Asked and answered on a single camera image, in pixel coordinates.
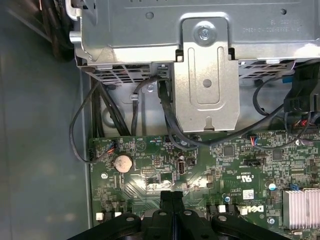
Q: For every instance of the white barcode sticker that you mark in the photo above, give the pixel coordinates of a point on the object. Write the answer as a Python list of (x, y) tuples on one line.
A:
[(247, 193)]

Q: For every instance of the silver cage screw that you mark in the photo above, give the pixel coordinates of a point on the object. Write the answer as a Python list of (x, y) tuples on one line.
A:
[(206, 31)]

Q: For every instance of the silver coin battery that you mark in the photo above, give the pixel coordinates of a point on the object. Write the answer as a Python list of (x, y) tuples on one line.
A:
[(122, 163)]

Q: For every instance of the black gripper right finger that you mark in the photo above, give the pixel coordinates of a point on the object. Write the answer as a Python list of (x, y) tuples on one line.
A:
[(178, 202)]

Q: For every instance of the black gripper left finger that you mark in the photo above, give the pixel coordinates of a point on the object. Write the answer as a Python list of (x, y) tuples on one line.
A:
[(166, 202)]

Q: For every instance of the green motherboard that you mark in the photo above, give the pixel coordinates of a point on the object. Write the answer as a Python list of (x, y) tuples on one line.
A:
[(215, 175)]

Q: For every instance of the blue topped capacitor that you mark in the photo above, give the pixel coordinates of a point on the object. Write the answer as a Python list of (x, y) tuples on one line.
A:
[(272, 187), (227, 199)]

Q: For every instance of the silver finned heatsink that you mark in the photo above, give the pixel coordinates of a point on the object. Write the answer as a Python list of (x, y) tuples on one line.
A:
[(302, 210)]

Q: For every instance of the silver internal USB port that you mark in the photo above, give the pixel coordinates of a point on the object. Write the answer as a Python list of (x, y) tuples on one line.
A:
[(181, 167)]

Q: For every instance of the blue jumper header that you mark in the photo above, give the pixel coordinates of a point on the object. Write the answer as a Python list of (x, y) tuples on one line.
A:
[(293, 187)]

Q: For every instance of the black open PC case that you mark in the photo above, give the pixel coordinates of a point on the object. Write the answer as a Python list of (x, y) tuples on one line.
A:
[(37, 150)]

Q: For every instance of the white fan connector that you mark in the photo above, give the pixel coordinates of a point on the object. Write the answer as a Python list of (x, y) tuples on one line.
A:
[(222, 208), (100, 216), (243, 211)]

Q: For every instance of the metal drive cage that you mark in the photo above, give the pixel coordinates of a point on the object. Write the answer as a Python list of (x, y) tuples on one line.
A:
[(150, 30)]

